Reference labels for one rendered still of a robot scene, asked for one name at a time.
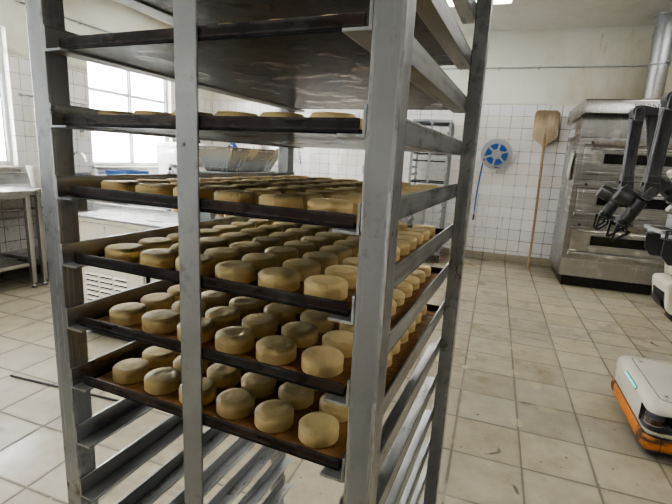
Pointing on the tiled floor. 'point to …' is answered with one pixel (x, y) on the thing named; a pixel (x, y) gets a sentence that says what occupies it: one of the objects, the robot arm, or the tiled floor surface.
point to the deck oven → (579, 258)
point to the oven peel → (549, 120)
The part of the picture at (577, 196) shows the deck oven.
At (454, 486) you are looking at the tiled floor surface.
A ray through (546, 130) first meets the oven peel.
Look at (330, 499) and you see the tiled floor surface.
